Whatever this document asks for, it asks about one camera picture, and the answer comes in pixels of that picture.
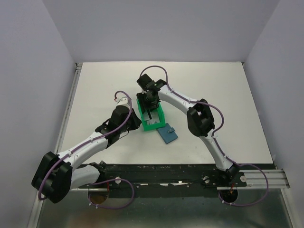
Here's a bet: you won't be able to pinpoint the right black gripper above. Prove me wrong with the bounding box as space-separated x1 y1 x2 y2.
136 91 159 114

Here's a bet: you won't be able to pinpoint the green plastic bin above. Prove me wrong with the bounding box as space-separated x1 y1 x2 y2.
136 93 166 132

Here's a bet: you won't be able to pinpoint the blue card holder wallet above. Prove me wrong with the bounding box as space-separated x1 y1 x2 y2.
157 123 178 144

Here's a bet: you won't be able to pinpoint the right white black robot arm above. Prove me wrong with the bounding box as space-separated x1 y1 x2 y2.
136 74 239 186

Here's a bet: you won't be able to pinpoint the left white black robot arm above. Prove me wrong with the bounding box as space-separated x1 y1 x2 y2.
31 105 142 203

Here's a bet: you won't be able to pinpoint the silver cards in bin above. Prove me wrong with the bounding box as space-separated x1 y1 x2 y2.
144 110 160 125

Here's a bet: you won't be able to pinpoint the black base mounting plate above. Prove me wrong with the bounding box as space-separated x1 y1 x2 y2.
82 162 247 198

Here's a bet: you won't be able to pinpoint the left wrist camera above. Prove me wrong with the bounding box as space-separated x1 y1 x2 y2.
115 96 130 107

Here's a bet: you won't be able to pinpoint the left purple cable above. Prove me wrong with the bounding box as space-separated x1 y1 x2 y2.
38 90 134 209

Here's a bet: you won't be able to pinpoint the right aluminium rail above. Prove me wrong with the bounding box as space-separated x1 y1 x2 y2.
232 170 290 190

